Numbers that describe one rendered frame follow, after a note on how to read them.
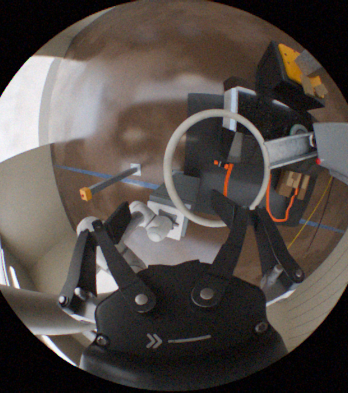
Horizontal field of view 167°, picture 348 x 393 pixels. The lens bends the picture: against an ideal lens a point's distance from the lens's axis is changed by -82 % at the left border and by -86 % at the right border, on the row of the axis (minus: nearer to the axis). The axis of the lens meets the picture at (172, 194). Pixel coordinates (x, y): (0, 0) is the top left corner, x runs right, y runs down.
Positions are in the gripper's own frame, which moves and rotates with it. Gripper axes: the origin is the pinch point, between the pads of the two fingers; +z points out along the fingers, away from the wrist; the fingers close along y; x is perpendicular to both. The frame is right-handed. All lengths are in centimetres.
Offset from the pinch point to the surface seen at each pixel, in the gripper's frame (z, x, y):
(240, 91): 47, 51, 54
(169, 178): 24.9, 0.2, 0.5
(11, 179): 152, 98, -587
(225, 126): 61, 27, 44
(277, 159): 25, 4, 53
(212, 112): 24.9, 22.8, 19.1
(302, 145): 18, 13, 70
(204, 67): 124, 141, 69
